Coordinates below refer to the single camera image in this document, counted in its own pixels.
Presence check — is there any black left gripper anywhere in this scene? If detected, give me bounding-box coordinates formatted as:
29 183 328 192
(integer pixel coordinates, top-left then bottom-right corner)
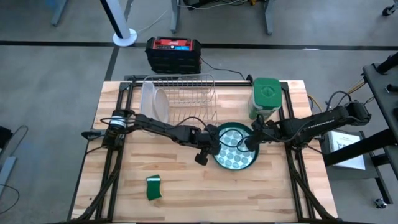
186 124 223 157

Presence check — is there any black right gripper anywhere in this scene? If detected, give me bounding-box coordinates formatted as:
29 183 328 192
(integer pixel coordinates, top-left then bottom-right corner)
244 119 284 152

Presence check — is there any white plate with green dots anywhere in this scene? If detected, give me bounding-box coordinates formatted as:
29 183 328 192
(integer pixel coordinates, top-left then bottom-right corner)
216 127 257 168

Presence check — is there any green plate with white sticker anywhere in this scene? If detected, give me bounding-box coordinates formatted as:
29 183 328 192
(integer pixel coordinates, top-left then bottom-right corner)
212 121 261 172

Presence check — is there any white wire dish rack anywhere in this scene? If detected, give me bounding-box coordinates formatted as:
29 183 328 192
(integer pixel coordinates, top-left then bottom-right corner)
137 73 219 138

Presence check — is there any green Cascade detergent tub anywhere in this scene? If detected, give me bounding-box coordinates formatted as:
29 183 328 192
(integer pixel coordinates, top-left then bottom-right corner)
248 77 284 121

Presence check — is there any translucent white plate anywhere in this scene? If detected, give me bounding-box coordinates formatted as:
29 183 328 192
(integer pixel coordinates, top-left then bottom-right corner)
151 88 170 124

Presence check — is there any green sponge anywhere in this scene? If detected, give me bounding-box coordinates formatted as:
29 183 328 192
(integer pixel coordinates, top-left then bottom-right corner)
146 174 164 202

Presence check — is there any clear plastic container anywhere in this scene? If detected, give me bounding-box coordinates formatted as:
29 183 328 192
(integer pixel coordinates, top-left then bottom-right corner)
139 81 158 121

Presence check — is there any white printed manual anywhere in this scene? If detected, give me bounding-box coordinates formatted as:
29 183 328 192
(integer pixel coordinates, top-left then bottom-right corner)
328 130 367 171

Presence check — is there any red and black power station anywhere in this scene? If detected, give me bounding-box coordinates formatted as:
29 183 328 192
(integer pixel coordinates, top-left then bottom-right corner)
145 36 203 75

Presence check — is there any grey box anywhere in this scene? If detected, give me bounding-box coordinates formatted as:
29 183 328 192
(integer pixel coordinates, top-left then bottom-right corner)
319 129 379 182

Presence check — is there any black metal cart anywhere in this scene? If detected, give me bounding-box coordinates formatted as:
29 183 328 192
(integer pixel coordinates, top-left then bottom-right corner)
323 52 398 206

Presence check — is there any black caster wheel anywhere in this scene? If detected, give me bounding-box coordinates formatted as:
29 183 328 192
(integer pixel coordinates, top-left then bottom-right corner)
381 3 398 17
374 197 388 210

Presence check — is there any white tower fan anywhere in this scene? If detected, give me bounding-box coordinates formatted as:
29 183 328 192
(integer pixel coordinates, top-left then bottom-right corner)
99 0 138 48

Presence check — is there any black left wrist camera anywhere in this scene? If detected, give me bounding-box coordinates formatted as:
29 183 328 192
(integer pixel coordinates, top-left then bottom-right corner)
194 148 210 167

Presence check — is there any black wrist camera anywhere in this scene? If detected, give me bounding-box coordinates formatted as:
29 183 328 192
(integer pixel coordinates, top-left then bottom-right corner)
194 148 210 167
252 113 266 129

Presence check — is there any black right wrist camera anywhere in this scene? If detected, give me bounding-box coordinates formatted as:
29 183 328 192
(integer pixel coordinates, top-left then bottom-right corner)
252 113 266 129

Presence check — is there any black aluminium extrusion frame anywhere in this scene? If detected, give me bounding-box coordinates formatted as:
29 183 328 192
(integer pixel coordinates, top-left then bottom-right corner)
67 73 340 224

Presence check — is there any black power cable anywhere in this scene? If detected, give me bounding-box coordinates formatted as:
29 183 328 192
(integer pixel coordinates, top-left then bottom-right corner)
198 57 254 82

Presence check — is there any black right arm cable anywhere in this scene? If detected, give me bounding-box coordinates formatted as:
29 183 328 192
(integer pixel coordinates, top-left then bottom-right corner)
325 90 354 113

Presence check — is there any yellow cable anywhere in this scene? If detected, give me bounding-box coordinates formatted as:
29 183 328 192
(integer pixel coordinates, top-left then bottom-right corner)
307 78 366 114

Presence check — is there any white floor cable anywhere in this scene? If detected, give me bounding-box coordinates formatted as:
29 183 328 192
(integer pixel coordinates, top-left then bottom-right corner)
136 8 169 34

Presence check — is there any thin black floor cable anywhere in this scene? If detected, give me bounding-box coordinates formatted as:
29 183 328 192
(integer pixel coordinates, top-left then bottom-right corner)
0 183 21 215

